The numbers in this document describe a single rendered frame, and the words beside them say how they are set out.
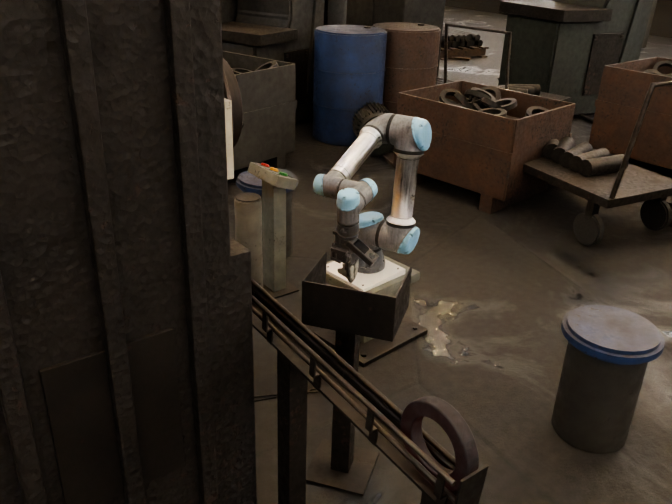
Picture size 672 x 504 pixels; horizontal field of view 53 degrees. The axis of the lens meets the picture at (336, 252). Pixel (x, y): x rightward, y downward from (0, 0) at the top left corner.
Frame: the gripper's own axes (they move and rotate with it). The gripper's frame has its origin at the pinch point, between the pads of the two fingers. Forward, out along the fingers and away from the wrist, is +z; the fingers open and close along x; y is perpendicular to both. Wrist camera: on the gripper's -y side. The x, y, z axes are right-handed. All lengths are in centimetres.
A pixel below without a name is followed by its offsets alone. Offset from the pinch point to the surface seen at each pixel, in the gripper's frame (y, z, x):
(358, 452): -23, 38, 38
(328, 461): -17, 37, 47
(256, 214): 65, 10, -31
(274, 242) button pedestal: 64, 30, -40
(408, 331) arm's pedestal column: -7, 51, -37
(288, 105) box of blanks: 162, 44, -201
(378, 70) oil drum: 141, 47, -297
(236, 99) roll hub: 22, -74, 28
